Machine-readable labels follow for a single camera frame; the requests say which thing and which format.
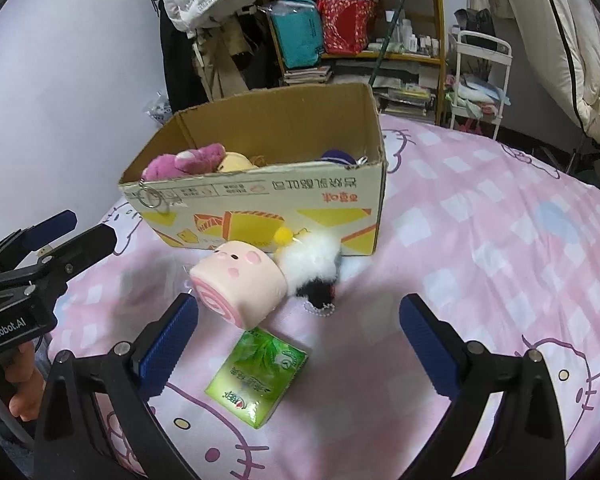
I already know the pink swiss roll plush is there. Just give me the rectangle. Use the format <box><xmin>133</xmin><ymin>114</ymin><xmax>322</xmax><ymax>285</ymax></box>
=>
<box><xmin>189</xmin><ymin>240</ymin><xmax>287</xmax><ymax>330</ymax></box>

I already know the green tissue pack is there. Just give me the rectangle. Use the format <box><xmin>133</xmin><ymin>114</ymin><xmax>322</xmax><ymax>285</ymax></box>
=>
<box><xmin>204</xmin><ymin>327</ymin><xmax>309</xmax><ymax>429</ymax></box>

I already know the white fluffy plush keychain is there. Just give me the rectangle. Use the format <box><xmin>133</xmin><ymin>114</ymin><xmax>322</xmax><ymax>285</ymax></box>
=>
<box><xmin>274</xmin><ymin>226</ymin><xmax>341</xmax><ymax>318</ymax></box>

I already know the person left hand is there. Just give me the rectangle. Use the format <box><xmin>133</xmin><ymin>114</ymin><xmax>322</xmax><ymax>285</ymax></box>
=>
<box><xmin>4</xmin><ymin>341</ymin><xmax>45</xmax><ymax>422</ymax></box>

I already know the pink bear plush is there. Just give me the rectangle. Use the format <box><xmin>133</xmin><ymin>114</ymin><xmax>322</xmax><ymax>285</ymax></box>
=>
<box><xmin>142</xmin><ymin>143</ymin><xmax>226</xmax><ymax>181</ymax></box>

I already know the pink hello kitty blanket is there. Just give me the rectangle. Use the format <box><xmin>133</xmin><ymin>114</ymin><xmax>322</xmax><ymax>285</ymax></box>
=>
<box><xmin>50</xmin><ymin>116</ymin><xmax>600</xmax><ymax>479</ymax></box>

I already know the yellow plush toy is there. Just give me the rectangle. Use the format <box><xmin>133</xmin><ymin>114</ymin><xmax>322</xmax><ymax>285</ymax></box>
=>
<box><xmin>216</xmin><ymin>152</ymin><xmax>257</xmax><ymax>172</ymax></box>

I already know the black hanging coat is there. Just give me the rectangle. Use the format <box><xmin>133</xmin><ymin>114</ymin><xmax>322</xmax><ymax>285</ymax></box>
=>
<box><xmin>150</xmin><ymin>0</ymin><xmax>208</xmax><ymax>113</ymax></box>

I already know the beige trench coat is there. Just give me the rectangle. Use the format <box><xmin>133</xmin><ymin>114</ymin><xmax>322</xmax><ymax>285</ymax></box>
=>
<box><xmin>193</xmin><ymin>18</ymin><xmax>251</xmax><ymax>102</ymax></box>

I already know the cardboard box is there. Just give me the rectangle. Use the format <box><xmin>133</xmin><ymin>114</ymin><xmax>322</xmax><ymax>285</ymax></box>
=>
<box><xmin>119</xmin><ymin>82</ymin><xmax>388</xmax><ymax>256</ymax></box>

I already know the purple white plush toy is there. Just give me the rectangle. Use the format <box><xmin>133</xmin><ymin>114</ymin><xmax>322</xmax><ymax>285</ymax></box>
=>
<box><xmin>321</xmin><ymin>150</ymin><xmax>358</xmax><ymax>166</ymax></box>

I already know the stack of books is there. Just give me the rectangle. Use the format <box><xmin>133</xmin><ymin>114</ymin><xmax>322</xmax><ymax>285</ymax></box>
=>
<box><xmin>283</xmin><ymin>65</ymin><xmax>332</xmax><ymax>86</ymax></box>

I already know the teal bag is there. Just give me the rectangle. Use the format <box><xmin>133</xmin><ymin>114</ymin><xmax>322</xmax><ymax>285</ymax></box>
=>
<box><xmin>266</xmin><ymin>0</ymin><xmax>323</xmax><ymax>70</ymax></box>

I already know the white rolling cart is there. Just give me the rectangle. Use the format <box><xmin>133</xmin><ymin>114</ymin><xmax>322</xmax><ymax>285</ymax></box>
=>
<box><xmin>446</xmin><ymin>30</ymin><xmax>513</xmax><ymax>140</ymax></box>

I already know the red gift bag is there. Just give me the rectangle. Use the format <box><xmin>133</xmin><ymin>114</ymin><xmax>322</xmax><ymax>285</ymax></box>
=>
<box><xmin>316</xmin><ymin>0</ymin><xmax>377</xmax><ymax>54</ymax></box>

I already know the wooden bookshelf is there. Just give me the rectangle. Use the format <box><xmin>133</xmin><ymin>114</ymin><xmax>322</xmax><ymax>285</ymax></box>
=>
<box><xmin>263</xmin><ymin>0</ymin><xmax>445</xmax><ymax>125</ymax></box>

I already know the green pole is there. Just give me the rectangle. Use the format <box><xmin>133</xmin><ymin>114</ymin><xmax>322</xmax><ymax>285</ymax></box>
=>
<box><xmin>367</xmin><ymin>0</ymin><xmax>405</xmax><ymax>88</ymax></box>

